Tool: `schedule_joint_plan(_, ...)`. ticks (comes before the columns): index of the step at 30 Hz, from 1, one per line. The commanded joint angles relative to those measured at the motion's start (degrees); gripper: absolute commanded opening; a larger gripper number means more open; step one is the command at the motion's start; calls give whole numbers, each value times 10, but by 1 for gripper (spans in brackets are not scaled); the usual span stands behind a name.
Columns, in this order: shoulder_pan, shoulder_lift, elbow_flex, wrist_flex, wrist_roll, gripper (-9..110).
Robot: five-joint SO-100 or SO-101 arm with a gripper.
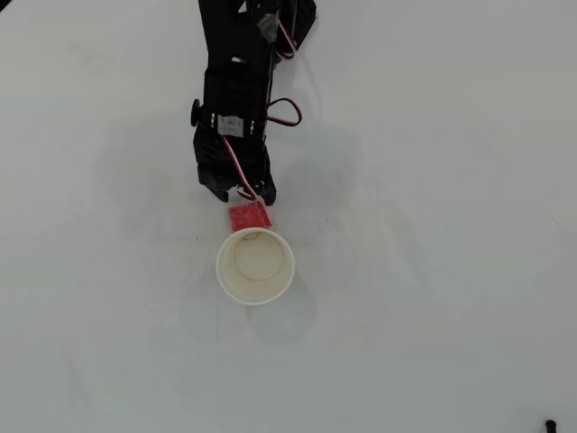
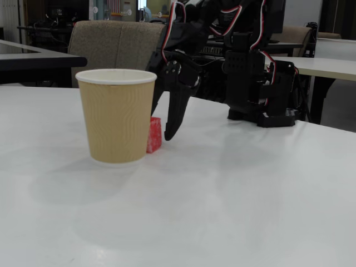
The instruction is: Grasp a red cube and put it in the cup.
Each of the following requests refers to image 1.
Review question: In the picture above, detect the red black looped wrist cable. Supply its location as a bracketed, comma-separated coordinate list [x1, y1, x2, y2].
[267, 97, 303, 128]

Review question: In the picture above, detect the red white black gripper cable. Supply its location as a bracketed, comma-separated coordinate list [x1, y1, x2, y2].
[219, 134, 260, 203]

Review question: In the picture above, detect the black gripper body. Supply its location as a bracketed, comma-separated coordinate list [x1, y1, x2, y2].
[192, 126, 274, 190]

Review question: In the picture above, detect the red white black arm cable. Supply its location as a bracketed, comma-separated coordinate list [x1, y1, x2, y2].
[273, 16, 298, 60]

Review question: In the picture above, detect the white paper cup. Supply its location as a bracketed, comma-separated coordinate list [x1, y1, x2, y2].
[215, 226, 297, 307]

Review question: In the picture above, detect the clear tape piece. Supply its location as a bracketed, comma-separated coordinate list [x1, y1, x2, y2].
[257, 12, 281, 44]

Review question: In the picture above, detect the red cube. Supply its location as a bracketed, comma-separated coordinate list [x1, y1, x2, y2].
[227, 201, 273, 235]

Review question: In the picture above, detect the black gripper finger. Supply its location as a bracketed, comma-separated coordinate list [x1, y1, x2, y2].
[197, 179, 230, 203]
[251, 176, 278, 207]

